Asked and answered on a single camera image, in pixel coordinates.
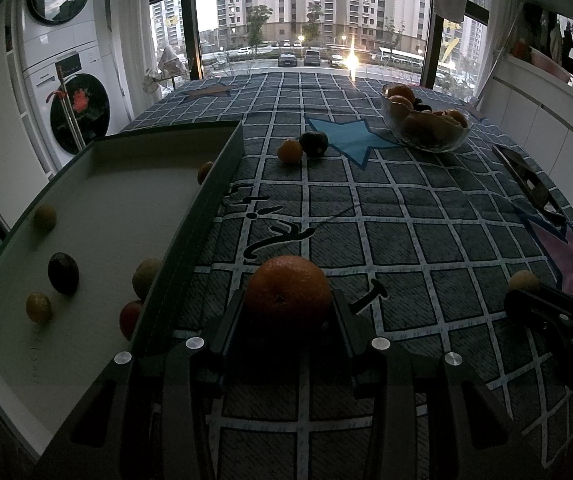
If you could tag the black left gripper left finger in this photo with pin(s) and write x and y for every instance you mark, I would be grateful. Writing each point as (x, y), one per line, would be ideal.
(226, 330)

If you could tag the red small apple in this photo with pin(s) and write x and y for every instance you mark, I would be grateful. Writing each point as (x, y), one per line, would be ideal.
(129, 317)

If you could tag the small orange tangerine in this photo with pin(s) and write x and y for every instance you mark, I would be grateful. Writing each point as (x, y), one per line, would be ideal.
(290, 152)

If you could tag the green-brown kiwi fruit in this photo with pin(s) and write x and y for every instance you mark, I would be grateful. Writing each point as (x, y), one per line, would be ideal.
(144, 276)

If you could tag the large orange fruit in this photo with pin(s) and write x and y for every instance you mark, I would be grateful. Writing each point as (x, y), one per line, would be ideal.
(288, 282)

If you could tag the upper white dryer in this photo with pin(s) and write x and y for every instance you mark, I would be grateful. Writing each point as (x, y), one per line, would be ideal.
(47, 28)

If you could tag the black tablet stand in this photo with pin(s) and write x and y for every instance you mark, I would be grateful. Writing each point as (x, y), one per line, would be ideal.
(533, 188)

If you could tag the red broom with pole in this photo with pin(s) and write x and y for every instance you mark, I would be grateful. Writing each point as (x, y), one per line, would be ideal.
(67, 107)

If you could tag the glass fruit bowl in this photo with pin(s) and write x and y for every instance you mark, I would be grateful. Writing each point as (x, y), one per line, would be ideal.
(415, 123)

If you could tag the dark plum fruit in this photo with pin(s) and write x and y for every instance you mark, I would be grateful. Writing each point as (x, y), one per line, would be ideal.
(314, 144)

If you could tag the small table lamp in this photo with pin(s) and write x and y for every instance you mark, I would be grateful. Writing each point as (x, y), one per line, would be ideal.
(169, 67)

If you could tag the lower white washing machine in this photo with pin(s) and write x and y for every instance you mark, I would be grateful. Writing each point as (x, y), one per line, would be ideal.
(98, 103)

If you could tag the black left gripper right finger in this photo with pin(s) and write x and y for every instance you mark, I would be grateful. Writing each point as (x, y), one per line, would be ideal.
(354, 330)

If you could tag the white shallow tray box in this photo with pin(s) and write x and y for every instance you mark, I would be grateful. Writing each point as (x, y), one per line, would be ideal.
(123, 199)

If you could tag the yellow-green small fruit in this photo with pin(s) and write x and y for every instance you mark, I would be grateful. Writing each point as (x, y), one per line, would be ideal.
(38, 308)

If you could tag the checkered dark blue tablecloth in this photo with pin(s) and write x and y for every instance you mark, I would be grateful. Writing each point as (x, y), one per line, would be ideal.
(422, 243)

